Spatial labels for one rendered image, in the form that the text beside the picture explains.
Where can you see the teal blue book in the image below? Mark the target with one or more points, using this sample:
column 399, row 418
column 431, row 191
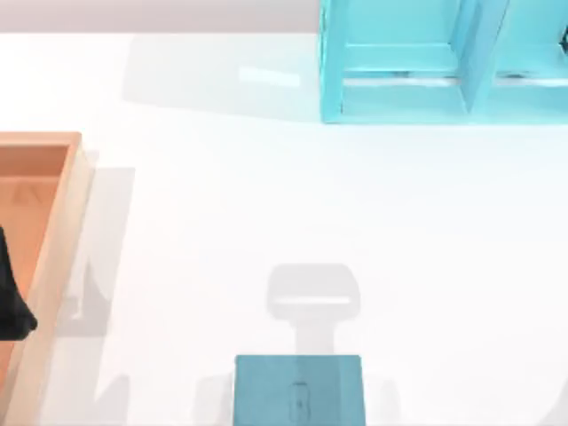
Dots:
column 298, row 390

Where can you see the shallow salmon-coloured box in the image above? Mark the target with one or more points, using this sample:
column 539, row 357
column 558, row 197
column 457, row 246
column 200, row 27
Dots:
column 40, row 199

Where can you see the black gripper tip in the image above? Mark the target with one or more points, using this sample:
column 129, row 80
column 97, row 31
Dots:
column 11, row 306

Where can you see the light blue rack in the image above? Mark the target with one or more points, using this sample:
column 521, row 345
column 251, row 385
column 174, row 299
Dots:
column 399, row 53

